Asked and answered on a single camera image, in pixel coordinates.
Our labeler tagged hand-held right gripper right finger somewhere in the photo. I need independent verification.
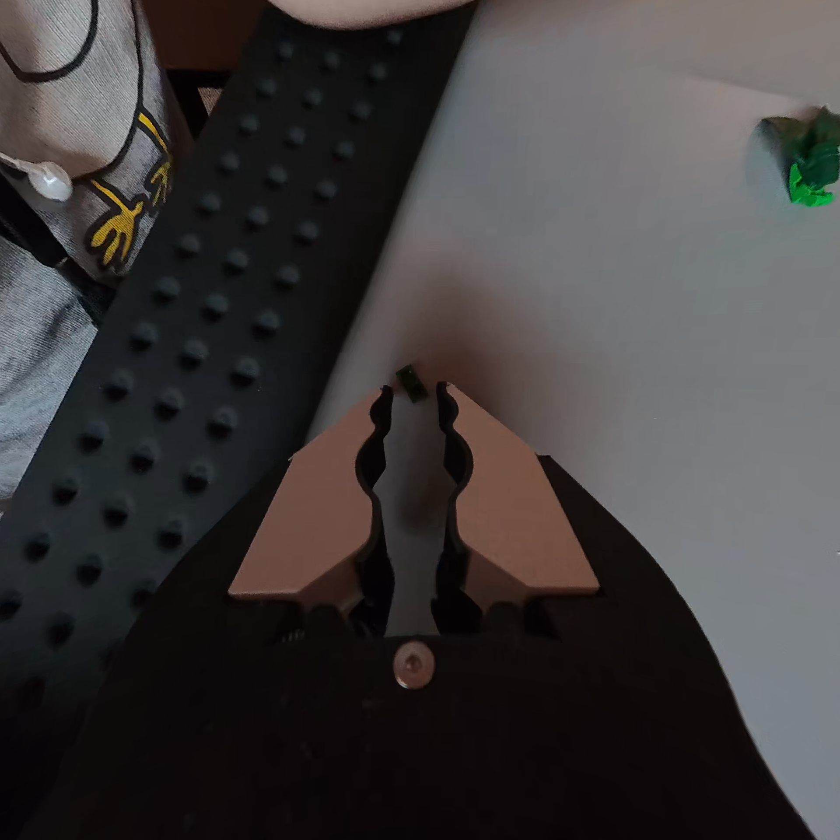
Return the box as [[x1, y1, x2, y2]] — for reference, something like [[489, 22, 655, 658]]
[[431, 381, 600, 636]]

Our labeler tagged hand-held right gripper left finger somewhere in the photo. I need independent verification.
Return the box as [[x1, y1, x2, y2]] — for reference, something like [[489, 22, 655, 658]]
[[228, 386, 396, 636]]

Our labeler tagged green lego leaf assembly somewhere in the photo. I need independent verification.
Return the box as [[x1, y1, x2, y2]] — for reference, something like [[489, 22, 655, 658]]
[[753, 105, 840, 209]]

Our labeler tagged black studded plate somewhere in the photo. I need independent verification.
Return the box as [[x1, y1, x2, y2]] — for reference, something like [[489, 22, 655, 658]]
[[0, 5, 479, 840]]

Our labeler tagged white earphone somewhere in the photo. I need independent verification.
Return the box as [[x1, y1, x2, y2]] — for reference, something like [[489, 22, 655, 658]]
[[0, 152, 74, 202]]

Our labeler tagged person's grey printed shirt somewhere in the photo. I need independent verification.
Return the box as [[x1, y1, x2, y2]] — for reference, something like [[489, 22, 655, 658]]
[[0, 0, 175, 500]]

